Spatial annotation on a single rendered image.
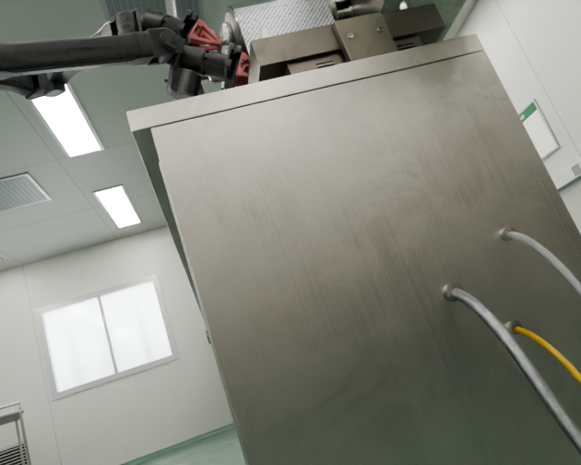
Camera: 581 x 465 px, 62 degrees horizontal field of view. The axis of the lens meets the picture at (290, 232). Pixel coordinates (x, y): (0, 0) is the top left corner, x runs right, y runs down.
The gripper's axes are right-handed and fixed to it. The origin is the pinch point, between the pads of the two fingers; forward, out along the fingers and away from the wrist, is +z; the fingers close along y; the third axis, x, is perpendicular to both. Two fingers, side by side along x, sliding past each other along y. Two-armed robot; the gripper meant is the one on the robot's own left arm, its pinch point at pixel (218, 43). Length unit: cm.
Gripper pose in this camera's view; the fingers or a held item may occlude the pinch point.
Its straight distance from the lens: 135.7
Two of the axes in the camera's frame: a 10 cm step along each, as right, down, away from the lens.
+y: 0.8, -3.4, -9.4
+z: 9.4, 3.3, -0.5
